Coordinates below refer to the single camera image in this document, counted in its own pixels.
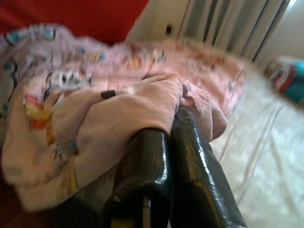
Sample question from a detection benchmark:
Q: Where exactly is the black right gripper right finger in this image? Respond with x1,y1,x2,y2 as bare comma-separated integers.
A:
170,108,247,228

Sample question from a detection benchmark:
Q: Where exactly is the grey pleated curtain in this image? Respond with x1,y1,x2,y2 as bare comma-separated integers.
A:
180,0,292,62

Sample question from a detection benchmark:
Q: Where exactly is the grey floral bed sheet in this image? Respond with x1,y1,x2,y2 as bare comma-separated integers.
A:
209,78,304,228

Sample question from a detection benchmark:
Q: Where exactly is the red white blue bolster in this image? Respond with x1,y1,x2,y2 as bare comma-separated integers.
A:
270,60,304,103

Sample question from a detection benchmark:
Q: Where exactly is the pink cartoon print blanket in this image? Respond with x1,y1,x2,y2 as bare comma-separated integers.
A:
0,22,247,212

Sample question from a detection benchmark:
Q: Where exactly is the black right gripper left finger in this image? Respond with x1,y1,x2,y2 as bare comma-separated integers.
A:
98,128,172,228

